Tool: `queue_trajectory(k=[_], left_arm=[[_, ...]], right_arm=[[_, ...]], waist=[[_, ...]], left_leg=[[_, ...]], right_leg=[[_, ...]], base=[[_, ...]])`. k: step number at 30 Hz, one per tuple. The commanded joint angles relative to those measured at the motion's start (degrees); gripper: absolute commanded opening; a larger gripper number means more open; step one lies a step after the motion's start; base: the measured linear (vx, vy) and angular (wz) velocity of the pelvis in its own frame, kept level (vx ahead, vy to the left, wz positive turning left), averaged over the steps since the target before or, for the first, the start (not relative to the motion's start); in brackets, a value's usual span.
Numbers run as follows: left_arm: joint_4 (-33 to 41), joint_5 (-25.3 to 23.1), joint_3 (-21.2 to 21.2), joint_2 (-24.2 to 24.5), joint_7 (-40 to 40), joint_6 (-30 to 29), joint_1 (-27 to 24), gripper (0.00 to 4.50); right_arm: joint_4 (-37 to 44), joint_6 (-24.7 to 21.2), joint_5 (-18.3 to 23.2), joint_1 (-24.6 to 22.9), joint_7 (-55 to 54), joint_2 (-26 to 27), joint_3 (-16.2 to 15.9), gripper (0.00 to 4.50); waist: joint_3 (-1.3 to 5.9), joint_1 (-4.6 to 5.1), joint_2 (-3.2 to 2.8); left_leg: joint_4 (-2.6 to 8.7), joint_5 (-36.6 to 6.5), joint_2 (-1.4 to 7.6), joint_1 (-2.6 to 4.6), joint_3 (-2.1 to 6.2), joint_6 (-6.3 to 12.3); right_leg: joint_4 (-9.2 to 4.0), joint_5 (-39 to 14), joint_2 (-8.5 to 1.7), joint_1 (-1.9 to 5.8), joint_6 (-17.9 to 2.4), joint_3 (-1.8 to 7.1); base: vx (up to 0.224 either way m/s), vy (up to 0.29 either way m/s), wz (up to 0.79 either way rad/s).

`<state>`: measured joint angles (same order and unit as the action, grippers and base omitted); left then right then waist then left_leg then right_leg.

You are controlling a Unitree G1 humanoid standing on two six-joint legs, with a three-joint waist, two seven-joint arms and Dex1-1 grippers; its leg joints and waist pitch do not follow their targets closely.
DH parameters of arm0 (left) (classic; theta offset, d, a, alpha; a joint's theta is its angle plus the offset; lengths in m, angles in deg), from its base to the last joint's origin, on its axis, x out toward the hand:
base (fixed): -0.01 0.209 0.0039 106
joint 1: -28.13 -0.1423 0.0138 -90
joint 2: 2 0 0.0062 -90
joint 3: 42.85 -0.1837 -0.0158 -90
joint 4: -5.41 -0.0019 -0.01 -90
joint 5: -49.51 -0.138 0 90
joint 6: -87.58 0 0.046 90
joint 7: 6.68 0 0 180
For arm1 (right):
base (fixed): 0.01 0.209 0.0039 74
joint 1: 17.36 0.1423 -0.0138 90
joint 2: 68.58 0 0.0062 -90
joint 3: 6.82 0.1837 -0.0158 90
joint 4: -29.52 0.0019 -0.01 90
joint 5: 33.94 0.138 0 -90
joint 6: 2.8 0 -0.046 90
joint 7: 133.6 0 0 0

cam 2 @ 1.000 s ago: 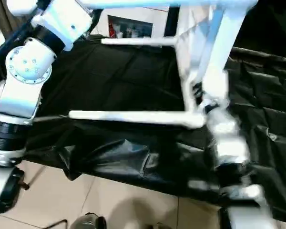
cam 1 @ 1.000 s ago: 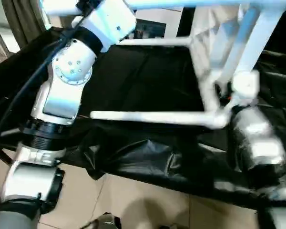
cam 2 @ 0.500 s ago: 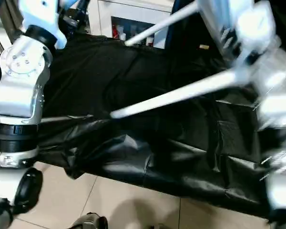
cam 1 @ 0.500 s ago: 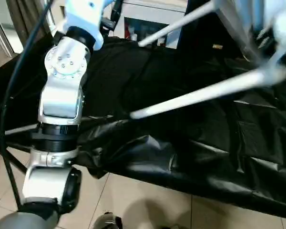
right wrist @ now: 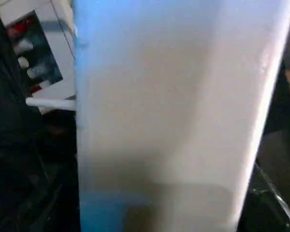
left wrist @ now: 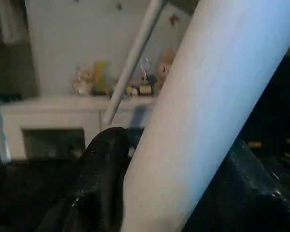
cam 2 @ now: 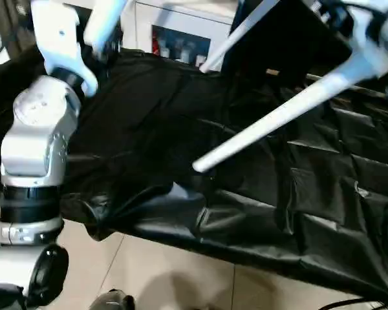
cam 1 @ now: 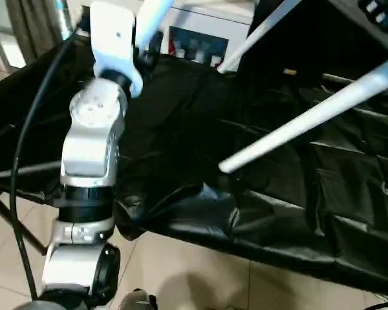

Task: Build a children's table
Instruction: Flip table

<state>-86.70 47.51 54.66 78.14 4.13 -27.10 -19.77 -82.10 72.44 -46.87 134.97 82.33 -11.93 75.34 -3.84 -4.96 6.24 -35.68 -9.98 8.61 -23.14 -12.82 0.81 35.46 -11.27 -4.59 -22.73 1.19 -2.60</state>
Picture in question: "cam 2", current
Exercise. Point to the white plastic table leg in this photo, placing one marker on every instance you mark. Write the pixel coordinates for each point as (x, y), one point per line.
(278, 119)
(103, 22)
(239, 35)

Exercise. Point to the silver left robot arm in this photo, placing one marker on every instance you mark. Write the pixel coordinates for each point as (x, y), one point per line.
(35, 139)

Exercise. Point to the black box with gold label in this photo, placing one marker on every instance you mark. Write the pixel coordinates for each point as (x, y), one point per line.
(294, 38)

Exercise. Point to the white cabinet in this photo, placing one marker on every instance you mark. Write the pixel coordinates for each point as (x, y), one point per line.
(142, 19)

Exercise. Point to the red bottle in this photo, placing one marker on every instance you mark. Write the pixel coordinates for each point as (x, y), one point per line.
(155, 43)

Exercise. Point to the white cup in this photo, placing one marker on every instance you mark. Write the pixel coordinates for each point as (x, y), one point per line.
(165, 51)

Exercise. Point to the black rod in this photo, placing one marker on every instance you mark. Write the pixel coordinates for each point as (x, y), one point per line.
(368, 88)

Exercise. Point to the black mat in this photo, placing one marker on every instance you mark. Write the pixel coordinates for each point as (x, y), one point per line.
(181, 129)

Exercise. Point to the dark left robot foot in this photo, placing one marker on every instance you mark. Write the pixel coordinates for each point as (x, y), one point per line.
(113, 300)

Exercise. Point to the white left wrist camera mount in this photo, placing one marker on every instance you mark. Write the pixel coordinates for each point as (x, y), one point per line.
(58, 32)

